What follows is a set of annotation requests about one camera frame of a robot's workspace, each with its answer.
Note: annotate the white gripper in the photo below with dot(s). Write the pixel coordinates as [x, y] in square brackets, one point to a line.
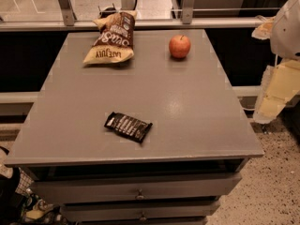
[287, 32]

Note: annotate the black rxbar chocolate wrapper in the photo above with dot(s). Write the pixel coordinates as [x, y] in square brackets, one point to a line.
[127, 126]

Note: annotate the brown and yellow chip bag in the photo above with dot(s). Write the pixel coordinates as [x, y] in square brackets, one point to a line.
[115, 42]

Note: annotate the red apple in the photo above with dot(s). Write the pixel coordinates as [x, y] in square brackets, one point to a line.
[179, 46]

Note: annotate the grey drawer cabinet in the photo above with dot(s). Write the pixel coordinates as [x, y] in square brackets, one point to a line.
[198, 127]

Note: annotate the upper grey drawer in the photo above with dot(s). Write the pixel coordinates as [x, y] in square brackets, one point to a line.
[137, 188]

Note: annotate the grey drawer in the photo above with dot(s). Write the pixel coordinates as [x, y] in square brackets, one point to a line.
[137, 188]
[140, 210]

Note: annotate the lower grey drawer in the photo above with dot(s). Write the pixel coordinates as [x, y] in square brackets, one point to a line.
[140, 210]

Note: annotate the clutter pile on floor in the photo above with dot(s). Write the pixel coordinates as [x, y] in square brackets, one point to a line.
[18, 205]

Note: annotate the metal railing frame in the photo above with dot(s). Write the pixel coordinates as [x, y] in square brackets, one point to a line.
[80, 15]

